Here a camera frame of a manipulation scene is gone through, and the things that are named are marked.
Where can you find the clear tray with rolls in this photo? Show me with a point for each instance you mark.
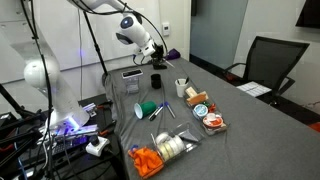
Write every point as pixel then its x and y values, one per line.
pixel 212 108

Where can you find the wooden brush block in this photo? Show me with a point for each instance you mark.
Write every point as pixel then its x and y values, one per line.
pixel 194 97

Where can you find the long clear organizer tray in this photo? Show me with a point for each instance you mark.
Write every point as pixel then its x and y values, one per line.
pixel 188 133

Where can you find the silver blue cap marker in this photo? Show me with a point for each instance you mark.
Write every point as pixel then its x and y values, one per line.
pixel 170 109

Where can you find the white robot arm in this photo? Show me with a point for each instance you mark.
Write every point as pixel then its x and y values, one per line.
pixel 42 69

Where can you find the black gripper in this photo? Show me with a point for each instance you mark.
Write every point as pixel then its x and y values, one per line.
pixel 157 56

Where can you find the green plastic cup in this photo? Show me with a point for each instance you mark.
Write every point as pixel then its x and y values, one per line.
pixel 143 109

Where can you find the black office chair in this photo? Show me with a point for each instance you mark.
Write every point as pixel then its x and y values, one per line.
pixel 268 64

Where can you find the white object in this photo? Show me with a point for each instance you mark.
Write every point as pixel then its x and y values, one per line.
pixel 169 63

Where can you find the orange rubber gloves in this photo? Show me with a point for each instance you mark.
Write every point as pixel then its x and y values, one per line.
pixel 146 161

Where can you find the white ribbon spool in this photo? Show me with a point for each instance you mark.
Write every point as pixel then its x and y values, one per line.
pixel 162 137

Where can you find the blue label tape roll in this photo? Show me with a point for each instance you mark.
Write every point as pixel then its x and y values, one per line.
pixel 200 110

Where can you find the small clear plastic case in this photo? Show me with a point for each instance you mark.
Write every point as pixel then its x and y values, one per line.
pixel 131 79

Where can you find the white paper sheet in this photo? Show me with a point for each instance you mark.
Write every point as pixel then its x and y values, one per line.
pixel 254 89

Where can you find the black tape dispenser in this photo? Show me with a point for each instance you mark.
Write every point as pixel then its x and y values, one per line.
pixel 159 66

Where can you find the white wall thermostat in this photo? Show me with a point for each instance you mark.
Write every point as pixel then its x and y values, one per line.
pixel 166 28

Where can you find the orange label tape roll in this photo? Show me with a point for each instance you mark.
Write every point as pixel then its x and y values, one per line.
pixel 211 120

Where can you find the wall monitor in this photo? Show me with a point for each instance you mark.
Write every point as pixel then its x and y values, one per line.
pixel 310 15

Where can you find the whiteboard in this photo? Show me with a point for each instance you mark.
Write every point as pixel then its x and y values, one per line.
pixel 70 37

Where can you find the white paper cup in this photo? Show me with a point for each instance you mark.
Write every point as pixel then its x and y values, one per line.
pixel 181 85

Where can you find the purple cloth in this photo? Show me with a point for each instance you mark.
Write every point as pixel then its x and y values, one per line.
pixel 173 54

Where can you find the white tape roll stack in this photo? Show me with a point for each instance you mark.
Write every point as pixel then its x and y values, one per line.
pixel 171 148

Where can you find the black cap marker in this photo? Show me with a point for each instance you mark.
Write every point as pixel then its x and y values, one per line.
pixel 156 112

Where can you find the black tripod stand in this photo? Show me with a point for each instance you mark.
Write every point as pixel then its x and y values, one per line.
pixel 96 46

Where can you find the blue clip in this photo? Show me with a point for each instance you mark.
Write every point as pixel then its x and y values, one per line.
pixel 135 146

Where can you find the black cup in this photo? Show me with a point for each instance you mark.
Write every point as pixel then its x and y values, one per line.
pixel 156 81

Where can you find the white control button box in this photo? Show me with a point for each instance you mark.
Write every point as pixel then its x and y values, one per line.
pixel 96 145

